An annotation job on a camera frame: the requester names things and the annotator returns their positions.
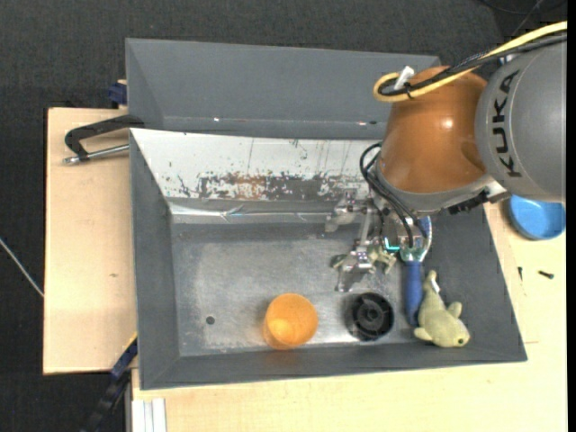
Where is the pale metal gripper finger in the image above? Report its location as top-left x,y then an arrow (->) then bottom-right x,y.
324,189 -> 362,235
331,248 -> 374,293

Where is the black ribbed round spool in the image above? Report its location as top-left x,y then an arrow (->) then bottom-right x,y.
344,291 -> 396,343

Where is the orange translucent cup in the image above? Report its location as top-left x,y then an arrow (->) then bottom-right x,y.
263,292 -> 320,351

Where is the green plush toy dolphin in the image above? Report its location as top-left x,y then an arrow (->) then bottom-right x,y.
412,269 -> 472,349

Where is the grey metal bin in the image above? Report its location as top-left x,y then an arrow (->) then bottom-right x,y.
124,37 -> 528,391

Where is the blue bowl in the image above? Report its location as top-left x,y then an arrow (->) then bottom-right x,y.
508,194 -> 567,241

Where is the blue handled tool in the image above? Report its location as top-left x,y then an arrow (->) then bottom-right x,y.
404,261 -> 425,328

